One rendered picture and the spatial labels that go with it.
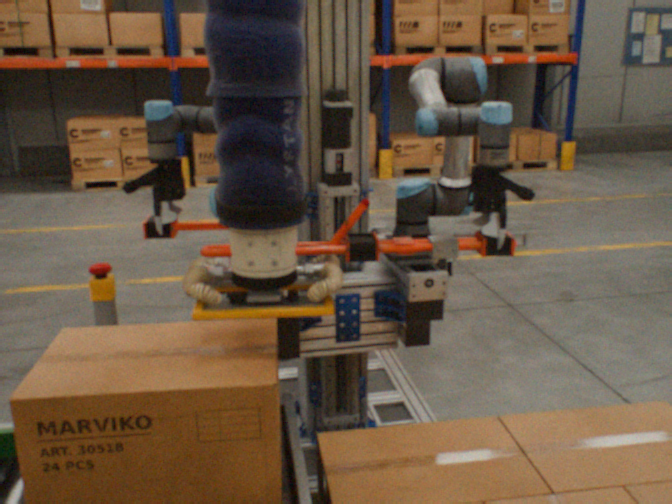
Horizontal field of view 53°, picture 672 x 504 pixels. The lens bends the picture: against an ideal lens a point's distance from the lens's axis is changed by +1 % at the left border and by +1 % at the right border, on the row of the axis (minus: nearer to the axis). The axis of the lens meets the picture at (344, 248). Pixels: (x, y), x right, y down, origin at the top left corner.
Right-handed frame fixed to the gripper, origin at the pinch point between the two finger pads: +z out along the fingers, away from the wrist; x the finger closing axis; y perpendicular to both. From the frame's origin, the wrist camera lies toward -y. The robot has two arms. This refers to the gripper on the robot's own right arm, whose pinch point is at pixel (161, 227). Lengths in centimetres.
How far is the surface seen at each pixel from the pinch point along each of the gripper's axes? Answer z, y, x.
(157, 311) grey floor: 120, -54, 241
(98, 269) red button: 17.5, -23.7, 17.3
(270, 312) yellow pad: 11, 32, -40
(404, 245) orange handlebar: -1, 66, -29
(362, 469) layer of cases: 67, 56, -25
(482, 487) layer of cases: 67, 88, -36
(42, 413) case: 31, -20, -48
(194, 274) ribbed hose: 4.1, 13.1, -31.6
